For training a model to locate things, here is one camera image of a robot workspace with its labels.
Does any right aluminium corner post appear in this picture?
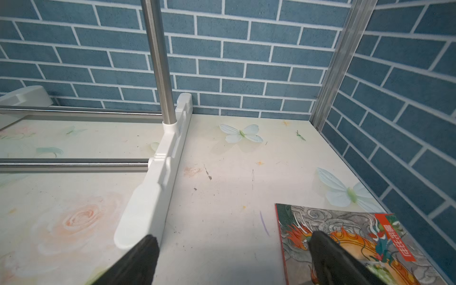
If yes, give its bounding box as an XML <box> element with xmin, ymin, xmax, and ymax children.
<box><xmin>310</xmin><ymin>0</ymin><xmax>377</xmax><ymax>132</ymax></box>

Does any colourful picture book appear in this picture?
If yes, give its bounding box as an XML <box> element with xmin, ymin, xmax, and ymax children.
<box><xmin>275</xmin><ymin>204</ymin><xmax>446</xmax><ymax>285</ymax></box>

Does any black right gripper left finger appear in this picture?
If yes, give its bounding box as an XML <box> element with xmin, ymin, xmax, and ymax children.
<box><xmin>93</xmin><ymin>235</ymin><xmax>160</xmax><ymax>285</ymax></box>

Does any white steel clothes rack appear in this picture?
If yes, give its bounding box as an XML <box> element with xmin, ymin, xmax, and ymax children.
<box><xmin>1</xmin><ymin>1</ymin><xmax>193</xmax><ymax>250</ymax></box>

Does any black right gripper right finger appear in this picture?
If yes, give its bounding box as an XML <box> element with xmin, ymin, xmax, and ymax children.
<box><xmin>309</xmin><ymin>231</ymin><xmax>384</xmax><ymax>285</ymax></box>

